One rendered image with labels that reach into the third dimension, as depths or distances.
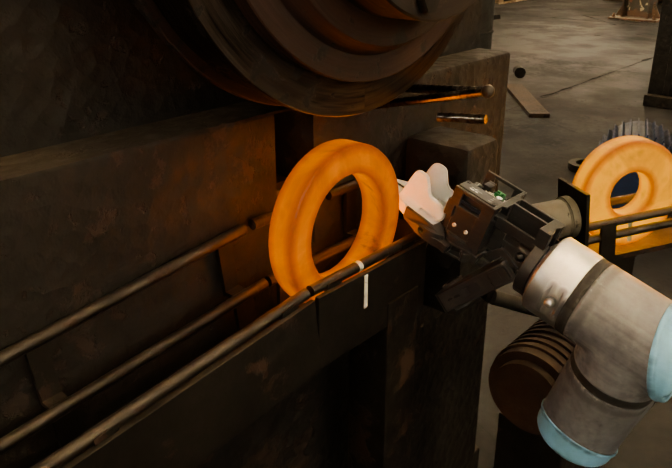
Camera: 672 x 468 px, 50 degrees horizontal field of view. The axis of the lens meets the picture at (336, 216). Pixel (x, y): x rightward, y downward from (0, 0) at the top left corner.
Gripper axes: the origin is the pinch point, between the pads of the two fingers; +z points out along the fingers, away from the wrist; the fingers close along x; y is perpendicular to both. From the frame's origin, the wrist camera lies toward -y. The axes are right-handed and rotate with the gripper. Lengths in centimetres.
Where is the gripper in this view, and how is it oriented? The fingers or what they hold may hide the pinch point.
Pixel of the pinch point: (396, 191)
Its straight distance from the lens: 88.3
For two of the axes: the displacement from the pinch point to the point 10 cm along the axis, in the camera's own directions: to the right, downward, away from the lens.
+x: -6.6, 2.8, -7.0
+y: 2.3, -8.0, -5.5
